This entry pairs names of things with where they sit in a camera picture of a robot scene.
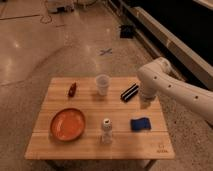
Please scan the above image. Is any wooden folding table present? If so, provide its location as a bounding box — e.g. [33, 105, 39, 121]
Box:
[24, 76, 176, 171]

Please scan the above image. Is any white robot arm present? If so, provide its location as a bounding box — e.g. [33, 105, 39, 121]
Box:
[137, 57, 213, 125]

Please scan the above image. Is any black object on floor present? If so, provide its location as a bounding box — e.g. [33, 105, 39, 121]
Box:
[120, 25, 134, 38]

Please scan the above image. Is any black white striped box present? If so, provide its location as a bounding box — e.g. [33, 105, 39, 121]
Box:
[120, 84, 139, 102]

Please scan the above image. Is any small red brown bottle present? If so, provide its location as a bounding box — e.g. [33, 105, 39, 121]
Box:
[68, 83, 77, 97]

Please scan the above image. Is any clear plastic cup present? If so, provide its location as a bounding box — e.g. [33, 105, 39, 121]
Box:
[95, 74, 110, 96]

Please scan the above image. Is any orange plate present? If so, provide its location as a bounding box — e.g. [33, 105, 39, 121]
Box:
[50, 108, 86, 142]

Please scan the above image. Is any blue sponge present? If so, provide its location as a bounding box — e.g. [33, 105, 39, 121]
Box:
[130, 117, 151, 131]

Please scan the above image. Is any clear bottle white cap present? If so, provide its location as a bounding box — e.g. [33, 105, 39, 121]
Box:
[101, 118, 112, 143]

